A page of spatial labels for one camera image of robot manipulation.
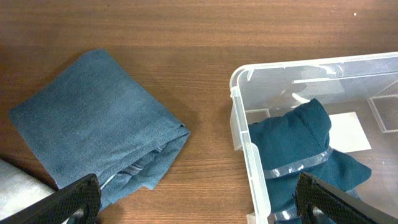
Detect folded light grey jeans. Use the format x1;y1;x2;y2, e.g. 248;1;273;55
0;160;55;220

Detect white label in bin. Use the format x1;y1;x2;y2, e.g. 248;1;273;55
329;111;371;153

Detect dark teal garment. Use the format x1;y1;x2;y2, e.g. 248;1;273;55
248;99;372;223

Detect folded blue jeans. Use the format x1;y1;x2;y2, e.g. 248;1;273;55
9;49;190;208

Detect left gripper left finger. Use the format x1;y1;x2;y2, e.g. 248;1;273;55
1;174;101;224

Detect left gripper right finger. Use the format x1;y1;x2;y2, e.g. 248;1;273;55
294;172;397;224

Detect clear plastic storage bin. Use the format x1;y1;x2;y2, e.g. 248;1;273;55
229;52;397;223

